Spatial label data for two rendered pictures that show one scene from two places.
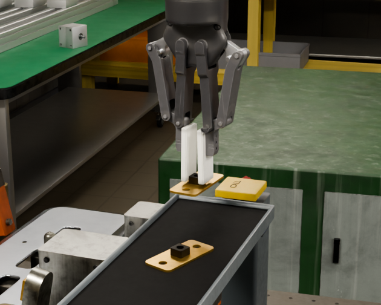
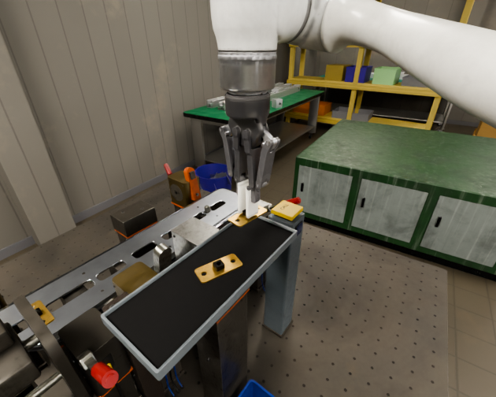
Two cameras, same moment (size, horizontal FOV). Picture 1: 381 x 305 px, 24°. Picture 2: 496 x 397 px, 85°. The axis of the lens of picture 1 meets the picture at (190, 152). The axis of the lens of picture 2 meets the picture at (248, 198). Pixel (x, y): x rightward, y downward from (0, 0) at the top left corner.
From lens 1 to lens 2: 0.62 m
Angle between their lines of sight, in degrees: 20
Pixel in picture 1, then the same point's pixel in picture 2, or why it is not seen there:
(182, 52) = (236, 135)
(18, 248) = (193, 210)
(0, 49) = not seen: hidden behind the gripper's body
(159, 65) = (226, 142)
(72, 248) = (187, 232)
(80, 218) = (228, 197)
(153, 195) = not seen: hidden behind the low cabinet
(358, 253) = (372, 205)
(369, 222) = (379, 194)
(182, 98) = (238, 165)
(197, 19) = (240, 115)
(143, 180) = not seen: hidden behind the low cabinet
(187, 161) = (241, 202)
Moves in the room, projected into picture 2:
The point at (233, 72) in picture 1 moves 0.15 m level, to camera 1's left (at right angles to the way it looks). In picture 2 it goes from (265, 154) to (185, 146)
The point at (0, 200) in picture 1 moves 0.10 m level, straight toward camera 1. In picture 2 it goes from (194, 184) to (186, 197)
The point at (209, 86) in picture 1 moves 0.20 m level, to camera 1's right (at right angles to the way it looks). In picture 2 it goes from (252, 161) to (373, 175)
